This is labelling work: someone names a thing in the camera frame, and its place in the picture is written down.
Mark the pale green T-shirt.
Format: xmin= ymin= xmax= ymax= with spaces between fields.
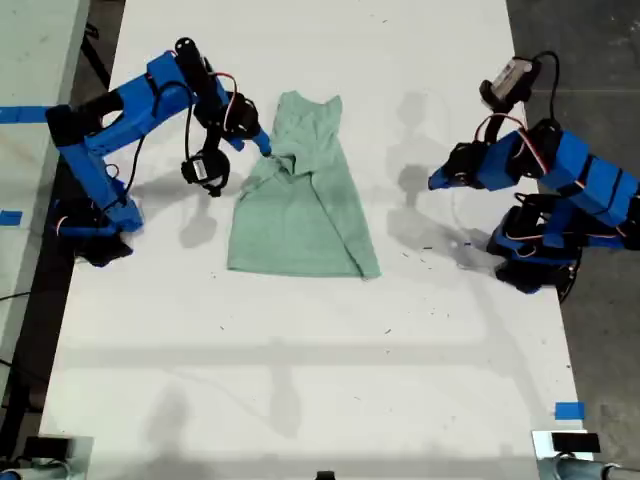
xmin=227 ymin=90 xmax=382 ymax=280

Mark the black stand leg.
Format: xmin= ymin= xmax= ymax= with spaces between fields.
xmin=79 ymin=22 xmax=112 ymax=91

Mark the long blue tape strip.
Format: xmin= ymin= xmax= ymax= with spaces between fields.
xmin=0 ymin=105 xmax=56 ymax=124

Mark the pale side table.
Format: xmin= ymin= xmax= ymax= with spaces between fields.
xmin=0 ymin=0 xmax=92 ymax=396

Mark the square blue tape piece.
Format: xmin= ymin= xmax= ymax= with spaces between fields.
xmin=554 ymin=401 xmax=586 ymax=421

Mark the black box on white plate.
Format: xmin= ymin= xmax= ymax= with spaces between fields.
xmin=551 ymin=432 xmax=601 ymax=454

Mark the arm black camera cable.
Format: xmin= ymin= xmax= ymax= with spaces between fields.
xmin=104 ymin=82 xmax=196 ymax=211
xmin=532 ymin=49 xmax=561 ymax=124

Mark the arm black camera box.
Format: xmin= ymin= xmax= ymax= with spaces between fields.
xmin=478 ymin=56 xmax=541 ymax=111
xmin=180 ymin=149 xmax=231 ymax=197

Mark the black base cable loop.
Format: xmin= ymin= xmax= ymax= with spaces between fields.
xmin=558 ymin=259 xmax=585 ymax=306

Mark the black box on grey bracket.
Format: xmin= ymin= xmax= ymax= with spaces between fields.
xmin=23 ymin=436 xmax=71 ymax=459

